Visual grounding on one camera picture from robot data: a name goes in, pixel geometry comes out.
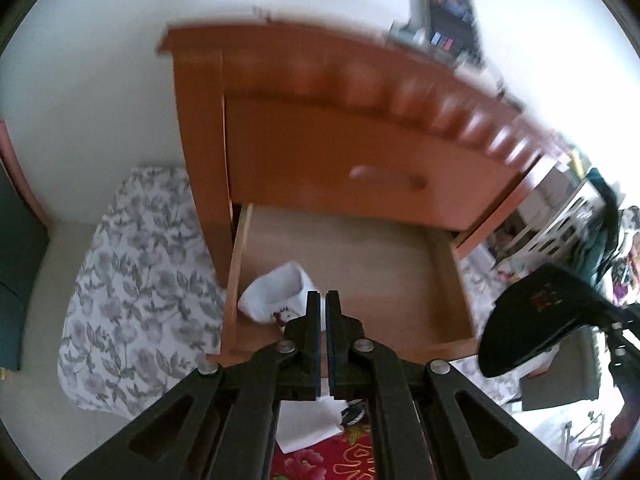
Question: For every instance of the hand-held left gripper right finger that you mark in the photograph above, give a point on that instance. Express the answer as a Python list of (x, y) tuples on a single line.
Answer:
[(334, 355)]

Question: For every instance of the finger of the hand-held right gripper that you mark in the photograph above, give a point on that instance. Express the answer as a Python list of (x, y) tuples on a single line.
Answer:
[(625, 350)]

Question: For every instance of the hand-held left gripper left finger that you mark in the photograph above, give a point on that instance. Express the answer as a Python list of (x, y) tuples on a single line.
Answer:
[(312, 355)]

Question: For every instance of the white cloth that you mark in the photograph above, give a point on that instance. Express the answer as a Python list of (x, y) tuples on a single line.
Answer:
[(305, 425)]

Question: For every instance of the white sock with red print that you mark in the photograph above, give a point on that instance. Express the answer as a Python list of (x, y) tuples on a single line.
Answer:
[(272, 290)]

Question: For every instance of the black cap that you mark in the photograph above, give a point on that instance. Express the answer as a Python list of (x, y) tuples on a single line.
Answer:
[(530, 330)]

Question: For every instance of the red floral blanket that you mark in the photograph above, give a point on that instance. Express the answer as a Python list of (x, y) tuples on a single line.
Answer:
[(320, 462)]

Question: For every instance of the dark teal garment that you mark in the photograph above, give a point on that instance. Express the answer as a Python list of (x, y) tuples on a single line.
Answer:
[(602, 230)]

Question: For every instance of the white cutout chair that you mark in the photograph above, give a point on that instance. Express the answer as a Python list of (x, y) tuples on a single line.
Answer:
[(565, 225)]

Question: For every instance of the grey floral bedsheet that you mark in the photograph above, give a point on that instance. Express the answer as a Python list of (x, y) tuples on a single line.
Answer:
[(140, 285)]

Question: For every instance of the wooden nightstand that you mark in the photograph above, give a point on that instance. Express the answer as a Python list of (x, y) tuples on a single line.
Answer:
[(200, 135)]

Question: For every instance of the dark teal cabinet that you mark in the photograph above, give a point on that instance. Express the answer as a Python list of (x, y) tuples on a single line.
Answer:
[(20, 260)]

